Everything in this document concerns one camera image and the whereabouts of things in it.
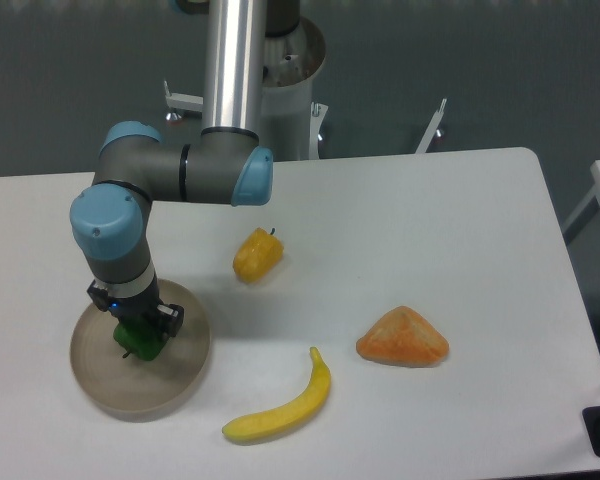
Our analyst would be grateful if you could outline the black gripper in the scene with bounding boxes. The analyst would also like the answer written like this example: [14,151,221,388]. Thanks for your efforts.
[87,281,185,342]

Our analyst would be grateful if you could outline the green toy pepper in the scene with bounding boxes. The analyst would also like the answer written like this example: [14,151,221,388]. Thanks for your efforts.
[113,319,167,361]

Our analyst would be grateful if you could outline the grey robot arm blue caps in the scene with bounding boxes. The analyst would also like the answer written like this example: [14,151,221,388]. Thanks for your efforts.
[70,1,300,341]

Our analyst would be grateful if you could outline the beige round plate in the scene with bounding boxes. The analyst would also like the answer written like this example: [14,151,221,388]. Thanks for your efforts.
[70,279,211,422]

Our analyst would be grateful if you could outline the yellow toy pepper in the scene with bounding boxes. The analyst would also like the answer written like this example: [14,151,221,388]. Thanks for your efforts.
[232,227,284,284]

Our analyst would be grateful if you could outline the yellow toy banana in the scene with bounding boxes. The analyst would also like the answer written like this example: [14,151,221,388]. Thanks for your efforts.
[221,346,332,444]

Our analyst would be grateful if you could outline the orange toy pumpkin wedge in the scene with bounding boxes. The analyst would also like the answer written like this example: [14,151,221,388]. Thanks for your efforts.
[356,306,450,367]

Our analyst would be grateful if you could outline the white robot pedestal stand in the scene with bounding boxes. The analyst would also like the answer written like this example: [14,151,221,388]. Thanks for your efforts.
[160,14,449,162]

